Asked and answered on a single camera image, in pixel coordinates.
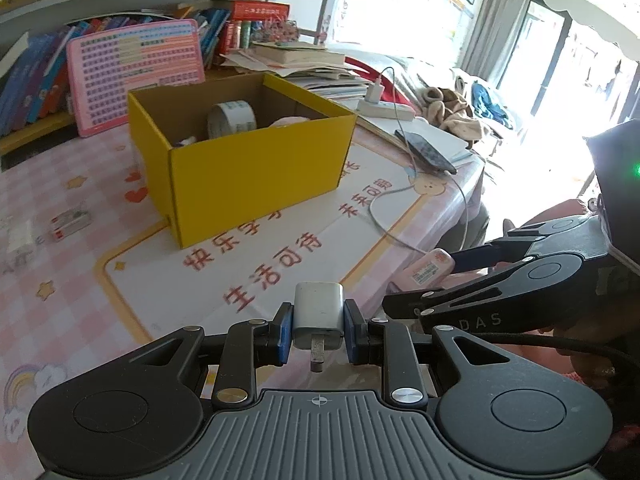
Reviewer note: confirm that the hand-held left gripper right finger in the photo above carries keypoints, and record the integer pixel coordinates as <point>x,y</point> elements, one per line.
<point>354,335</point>

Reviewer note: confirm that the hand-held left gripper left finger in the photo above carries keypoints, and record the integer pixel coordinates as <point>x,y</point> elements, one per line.
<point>285,335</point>

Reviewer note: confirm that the yellow cardboard box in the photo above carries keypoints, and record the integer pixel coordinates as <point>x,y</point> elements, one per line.
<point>250,180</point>

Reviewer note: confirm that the blue cloth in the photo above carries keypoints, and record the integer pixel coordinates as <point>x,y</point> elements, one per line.
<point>490,102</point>

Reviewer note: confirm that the pile of papers and books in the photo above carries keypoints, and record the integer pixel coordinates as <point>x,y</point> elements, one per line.
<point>320,80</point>

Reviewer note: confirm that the pink squishy toy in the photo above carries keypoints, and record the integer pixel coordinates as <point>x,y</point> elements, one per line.
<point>290,121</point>

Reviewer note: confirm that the white plugged charger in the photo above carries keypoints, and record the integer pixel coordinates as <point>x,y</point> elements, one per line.
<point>376,91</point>

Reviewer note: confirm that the white power strip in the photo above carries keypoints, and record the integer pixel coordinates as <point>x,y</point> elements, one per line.
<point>387,110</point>

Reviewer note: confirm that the white paper pad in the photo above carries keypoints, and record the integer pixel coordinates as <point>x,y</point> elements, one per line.
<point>450,140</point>

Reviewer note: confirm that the black smartphone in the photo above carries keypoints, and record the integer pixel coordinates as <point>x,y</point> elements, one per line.
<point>425,150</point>

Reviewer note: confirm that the small red and white box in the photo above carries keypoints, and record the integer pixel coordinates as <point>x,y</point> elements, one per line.
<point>70,224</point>

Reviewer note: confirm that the small white packet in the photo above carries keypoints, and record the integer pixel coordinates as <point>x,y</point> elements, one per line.
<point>21,237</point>

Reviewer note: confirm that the pink learning board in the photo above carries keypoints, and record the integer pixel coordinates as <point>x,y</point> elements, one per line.
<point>135,70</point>

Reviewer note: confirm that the green standing book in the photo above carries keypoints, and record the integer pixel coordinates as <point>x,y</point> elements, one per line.
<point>246,32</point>

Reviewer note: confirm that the red standing book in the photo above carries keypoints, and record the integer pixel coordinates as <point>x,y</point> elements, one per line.
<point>231,35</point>

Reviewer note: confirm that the multicoloured craft bundle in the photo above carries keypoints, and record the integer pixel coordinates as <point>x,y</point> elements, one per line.
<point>275,31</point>

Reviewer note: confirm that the thick red dictionary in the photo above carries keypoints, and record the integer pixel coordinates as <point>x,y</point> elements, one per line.
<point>260,10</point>

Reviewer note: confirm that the thick green-cover book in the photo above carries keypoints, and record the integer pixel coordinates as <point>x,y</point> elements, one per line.
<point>300,55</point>

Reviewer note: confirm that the beige fleece garment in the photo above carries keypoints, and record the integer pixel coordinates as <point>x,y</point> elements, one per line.
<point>450,110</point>

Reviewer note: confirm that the row of blue books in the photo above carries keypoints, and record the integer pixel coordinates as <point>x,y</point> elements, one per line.
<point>30,80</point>

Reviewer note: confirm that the white charger plug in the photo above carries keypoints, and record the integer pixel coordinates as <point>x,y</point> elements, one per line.
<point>317,310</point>

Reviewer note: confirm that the grey curtain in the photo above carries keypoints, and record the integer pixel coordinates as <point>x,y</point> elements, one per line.
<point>495,35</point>

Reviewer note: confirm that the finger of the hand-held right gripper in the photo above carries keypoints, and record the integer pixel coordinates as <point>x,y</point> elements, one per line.
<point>475,259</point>
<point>410,302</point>

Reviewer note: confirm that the clear packing tape roll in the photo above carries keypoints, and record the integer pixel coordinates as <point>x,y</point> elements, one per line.
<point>232,117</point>

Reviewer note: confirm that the row of leaning books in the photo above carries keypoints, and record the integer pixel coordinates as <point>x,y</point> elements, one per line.
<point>215,35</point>

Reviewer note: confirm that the pink small bottle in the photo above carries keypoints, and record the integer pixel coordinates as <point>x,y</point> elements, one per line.
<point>425,270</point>

